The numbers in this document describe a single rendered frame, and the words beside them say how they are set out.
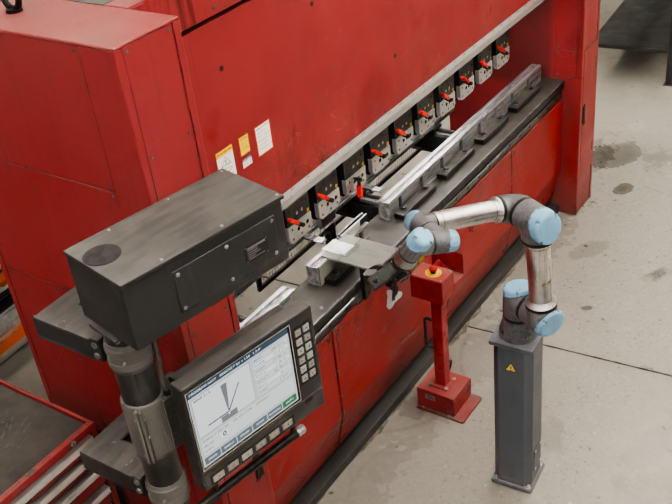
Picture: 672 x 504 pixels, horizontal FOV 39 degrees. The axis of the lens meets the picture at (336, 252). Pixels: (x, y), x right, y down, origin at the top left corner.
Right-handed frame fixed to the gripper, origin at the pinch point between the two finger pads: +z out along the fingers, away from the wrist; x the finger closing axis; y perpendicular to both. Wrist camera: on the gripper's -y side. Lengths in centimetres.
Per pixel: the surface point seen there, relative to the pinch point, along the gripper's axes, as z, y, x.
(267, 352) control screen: -39, -70, -11
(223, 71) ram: -34, -22, 80
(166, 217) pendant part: -61, -85, 25
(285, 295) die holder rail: 50, 1, 29
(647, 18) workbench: 146, 499, 139
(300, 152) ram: 5, 15, 63
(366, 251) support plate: 40, 40, 28
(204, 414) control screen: -33, -92, -17
